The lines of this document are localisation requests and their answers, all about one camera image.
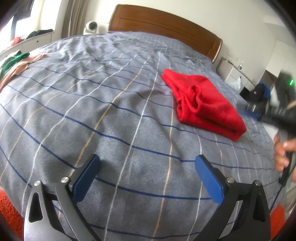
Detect white window-side cabinet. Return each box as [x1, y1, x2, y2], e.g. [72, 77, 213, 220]
[1, 32, 54, 60]

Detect brown wooden headboard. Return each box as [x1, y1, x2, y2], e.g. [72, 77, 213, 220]
[108, 4, 223, 62]

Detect white wardrobe doors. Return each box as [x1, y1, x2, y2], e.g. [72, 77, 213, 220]
[265, 22, 295, 79]

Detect red knit sweater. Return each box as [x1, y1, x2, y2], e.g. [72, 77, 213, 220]
[162, 69, 246, 141]

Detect white bedside dresser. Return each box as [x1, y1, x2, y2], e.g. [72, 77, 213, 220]
[216, 57, 255, 91]

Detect dark clothes on cabinet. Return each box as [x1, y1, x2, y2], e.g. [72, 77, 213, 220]
[26, 29, 53, 40]

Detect dark jacket on chair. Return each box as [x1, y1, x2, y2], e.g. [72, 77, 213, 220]
[240, 82, 271, 104]

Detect white plastic bag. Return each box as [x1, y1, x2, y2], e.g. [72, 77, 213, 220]
[229, 76, 243, 93]

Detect beige curtain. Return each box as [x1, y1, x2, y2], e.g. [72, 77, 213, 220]
[61, 0, 89, 39]

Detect white round bedside device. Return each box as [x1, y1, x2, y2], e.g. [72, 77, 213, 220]
[83, 21, 98, 35]

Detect folded green pink clothes pile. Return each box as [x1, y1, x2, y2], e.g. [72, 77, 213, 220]
[1, 50, 47, 91]

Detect blue-grey plaid bed cover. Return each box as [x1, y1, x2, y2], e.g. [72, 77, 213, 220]
[1, 32, 284, 240]

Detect right hand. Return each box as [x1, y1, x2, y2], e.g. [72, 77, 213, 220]
[274, 133, 296, 172]

